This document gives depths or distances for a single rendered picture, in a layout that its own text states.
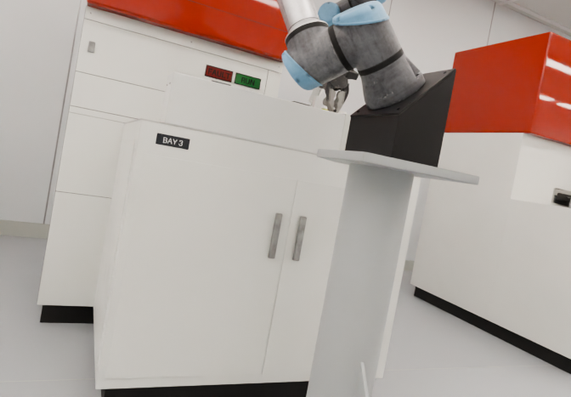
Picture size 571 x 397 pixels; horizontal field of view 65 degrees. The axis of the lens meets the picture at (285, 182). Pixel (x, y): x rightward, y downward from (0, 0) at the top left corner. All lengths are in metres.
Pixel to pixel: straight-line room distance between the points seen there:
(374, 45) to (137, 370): 1.06
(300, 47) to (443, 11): 3.64
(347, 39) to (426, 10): 3.51
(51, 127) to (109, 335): 2.20
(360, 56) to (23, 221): 2.76
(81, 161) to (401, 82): 1.25
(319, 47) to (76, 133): 1.08
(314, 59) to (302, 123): 0.34
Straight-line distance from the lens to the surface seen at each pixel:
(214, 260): 1.33
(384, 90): 1.09
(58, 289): 1.96
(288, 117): 1.36
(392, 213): 1.07
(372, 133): 1.08
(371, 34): 1.07
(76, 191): 1.88
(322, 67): 1.09
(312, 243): 1.43
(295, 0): 1.18
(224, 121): 1.29
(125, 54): 1.89
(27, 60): 3.40
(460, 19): 4.82
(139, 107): 1.87
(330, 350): 1.14
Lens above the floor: 0.76
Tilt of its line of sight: 2 degrees down
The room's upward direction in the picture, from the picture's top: 10 degrees clockwise
